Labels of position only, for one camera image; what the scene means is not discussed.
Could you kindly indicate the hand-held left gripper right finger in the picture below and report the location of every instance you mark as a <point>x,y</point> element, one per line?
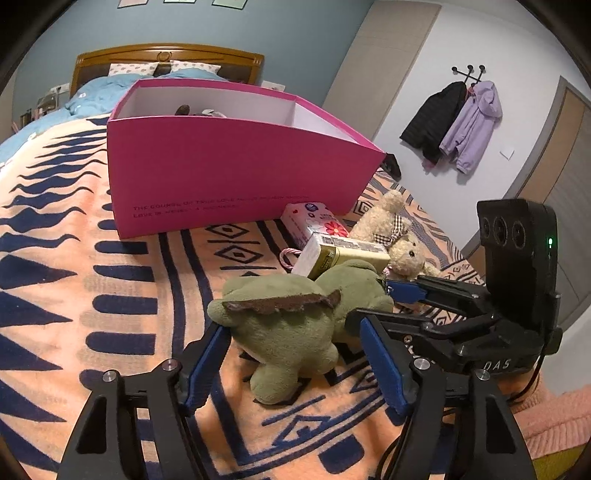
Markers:
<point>383,364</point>

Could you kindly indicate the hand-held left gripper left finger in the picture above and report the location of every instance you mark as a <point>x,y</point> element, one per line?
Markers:
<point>205,364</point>

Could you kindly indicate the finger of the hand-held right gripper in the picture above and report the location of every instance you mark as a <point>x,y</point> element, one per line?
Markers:
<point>406,328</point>
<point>406,290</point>

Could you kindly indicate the yellow tissue pack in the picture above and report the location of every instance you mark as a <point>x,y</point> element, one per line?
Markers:
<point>341,251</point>

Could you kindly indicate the beige teddy bear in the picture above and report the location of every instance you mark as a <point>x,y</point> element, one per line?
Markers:
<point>376,217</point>

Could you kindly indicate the green plush toy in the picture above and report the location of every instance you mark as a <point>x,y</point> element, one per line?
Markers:
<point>281,332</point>

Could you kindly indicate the pink brocade pouch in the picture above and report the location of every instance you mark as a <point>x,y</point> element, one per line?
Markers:
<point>283,259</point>

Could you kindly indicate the pink cardboard box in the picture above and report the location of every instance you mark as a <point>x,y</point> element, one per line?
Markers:
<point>231,161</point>

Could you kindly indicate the person's right forearm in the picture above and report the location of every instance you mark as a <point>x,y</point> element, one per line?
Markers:
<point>554,415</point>

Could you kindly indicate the floral tissue pack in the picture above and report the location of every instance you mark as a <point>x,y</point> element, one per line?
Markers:
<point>318,221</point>

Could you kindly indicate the dark clothes pile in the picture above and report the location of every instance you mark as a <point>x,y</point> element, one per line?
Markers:
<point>392,167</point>

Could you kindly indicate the wooden door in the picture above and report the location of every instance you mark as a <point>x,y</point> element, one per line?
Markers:
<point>568,152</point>

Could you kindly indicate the purple jacket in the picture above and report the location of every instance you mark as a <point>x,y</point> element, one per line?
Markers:
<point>468,134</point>

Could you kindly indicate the black jacket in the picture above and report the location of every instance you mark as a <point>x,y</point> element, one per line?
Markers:
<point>429,120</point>

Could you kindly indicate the black coat hook rack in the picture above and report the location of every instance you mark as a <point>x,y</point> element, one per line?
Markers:
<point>471,76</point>

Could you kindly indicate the beige wardrobe door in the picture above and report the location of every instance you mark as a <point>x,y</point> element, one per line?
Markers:
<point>383,60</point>

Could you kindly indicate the brown plush bear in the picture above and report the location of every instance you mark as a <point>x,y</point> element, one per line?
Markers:
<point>183,110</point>

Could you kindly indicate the blue duvet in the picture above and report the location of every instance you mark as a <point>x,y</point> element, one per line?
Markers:
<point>92,92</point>

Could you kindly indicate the spotted white pillow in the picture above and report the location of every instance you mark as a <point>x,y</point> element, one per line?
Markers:
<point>131,69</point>
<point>194,67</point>

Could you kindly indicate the cluttered side shelf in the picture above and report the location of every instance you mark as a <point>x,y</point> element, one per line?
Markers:
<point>44,104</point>

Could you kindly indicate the wooden headboard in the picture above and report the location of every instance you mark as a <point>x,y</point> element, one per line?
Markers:
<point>184,53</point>

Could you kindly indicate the framed leaf picture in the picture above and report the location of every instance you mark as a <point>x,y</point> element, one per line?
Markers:
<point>228,3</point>

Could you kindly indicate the framed white flower picture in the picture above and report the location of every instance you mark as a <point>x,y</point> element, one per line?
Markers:
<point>182,1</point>

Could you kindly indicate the white light switch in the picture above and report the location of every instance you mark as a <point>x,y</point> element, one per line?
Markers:
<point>506,153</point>

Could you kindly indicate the white wall socket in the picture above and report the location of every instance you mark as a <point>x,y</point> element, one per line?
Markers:
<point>58,88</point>

